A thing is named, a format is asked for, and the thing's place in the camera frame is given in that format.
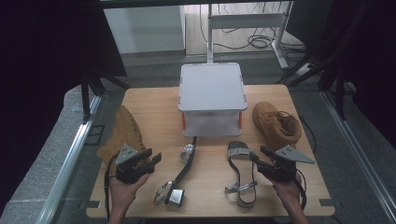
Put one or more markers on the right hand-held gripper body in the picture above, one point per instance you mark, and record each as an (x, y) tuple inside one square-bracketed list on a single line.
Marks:
[(280, 169)]

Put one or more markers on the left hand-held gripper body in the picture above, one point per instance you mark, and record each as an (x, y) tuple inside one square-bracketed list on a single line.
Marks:
[(126, 154)]

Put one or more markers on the tan suede boot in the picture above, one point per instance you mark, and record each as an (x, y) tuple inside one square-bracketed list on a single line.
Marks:
[(271, 124), (124, 130)]

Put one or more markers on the white shoe rack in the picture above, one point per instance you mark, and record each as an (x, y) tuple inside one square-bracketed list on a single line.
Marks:
[(211, 87)]

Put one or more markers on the person's right hand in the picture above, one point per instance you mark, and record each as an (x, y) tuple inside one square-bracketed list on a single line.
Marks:
[(289, 191)]

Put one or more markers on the person's left hand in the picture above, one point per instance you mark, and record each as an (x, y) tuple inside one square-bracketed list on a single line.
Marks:
[(123, 194)]

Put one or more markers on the black tripod stand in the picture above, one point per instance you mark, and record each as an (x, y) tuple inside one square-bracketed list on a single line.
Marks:
[(84, 96)]

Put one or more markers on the white power strip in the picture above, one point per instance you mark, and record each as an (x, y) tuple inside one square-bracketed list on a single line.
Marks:
[(303, 69)]

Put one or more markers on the black metal stand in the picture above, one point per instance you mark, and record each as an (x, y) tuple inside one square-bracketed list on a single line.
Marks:
[(340, 93)]

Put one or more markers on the grey speckled ledge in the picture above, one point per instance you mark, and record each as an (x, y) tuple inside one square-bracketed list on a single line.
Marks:
[(34, 174)]

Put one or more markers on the white cabinet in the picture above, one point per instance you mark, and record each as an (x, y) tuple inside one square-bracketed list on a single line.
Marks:
[(143, 29)]

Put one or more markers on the black curtain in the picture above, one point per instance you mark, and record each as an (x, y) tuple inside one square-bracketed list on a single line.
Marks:
[(40, 62), (373, 62)]

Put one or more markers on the aluminium rail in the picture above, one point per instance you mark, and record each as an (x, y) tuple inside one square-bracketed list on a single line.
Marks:
[(67, 168), (358, 152)]

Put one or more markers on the white desk frame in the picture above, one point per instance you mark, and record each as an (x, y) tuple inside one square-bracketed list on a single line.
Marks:
[(246, 21)]

